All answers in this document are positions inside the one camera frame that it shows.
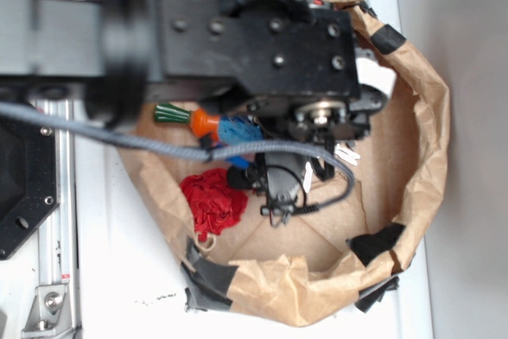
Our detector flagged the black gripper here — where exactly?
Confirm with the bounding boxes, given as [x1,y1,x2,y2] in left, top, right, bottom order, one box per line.
[221,47,392,153]

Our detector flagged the blue sponge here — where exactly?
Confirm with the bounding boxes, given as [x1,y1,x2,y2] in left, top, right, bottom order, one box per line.
[217,117,264,146]

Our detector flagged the orange toy carrot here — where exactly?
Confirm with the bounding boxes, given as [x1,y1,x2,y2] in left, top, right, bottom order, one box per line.
[154,103,221,141]

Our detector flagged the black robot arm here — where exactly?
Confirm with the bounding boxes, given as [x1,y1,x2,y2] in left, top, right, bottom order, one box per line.
[1,0,396,143]

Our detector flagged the red crumpled cloth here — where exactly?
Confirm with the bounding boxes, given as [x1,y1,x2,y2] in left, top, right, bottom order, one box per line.
[180,168,248,242]

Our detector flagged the brown paper bag bin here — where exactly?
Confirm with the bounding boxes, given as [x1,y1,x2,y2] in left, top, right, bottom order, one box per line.
[120,0,450,327]

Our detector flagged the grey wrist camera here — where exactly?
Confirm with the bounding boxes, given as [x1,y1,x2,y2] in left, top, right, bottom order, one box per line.
[226,152,314,228]

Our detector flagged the grey braided cable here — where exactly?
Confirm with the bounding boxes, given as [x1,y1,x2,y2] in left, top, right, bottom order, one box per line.
[0,101,356,213]

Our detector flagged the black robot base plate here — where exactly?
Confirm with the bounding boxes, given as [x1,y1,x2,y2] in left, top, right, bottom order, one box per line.
[1,117,58,260]

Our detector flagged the metal corner bracket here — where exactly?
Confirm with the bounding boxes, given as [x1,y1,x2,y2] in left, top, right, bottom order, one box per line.
[21,283,75,338]

